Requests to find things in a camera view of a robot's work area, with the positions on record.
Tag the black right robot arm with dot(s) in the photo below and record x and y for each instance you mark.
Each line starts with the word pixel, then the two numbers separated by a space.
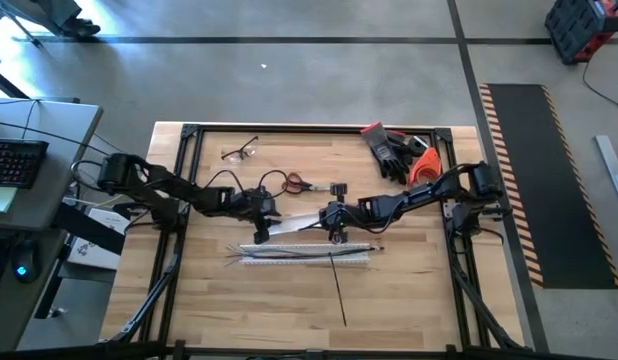
pixel 429 190

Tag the white printed box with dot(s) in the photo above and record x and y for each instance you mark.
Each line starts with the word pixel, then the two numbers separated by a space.
pixel 89 257

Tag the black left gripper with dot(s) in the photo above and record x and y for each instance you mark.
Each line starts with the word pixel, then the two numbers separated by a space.
pixel 256 207

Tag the black tape roll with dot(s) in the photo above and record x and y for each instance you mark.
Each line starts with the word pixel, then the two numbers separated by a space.
pixel 418 146

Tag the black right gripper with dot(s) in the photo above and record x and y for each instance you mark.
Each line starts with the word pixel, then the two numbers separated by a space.
pixel 341 215

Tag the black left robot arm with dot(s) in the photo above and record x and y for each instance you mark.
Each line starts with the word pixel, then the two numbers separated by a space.
pixel 154 185

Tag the clear safety glasses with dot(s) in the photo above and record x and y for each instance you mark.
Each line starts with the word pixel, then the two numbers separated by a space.
pixel 236 156

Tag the black mat with striped edges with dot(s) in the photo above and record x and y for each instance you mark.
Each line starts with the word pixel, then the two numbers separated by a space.
pixel 539 185

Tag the black backlit keyboard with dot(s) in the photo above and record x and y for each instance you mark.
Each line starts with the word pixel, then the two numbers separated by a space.
pixel 14 162

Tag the grey metal profile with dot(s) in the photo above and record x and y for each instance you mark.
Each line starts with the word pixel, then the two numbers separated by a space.
pixel 611 170

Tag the work glove with red cuff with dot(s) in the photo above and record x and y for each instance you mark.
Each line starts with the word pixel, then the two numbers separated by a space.
pixel 386 155
pixel 401 150

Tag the red and black toolbox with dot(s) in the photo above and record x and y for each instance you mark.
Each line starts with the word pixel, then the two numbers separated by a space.
pixel 579 27

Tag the person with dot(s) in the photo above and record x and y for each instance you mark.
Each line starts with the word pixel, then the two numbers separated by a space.
pixel 81 27

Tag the long black zip tie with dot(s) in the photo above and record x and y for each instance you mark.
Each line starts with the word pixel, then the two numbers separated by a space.
pixel 338 290

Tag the green note pad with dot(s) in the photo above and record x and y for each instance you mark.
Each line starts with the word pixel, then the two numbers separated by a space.
pixel 0 199

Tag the grey desk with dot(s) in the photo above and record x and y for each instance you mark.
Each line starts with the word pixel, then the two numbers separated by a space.
pixel 64 125

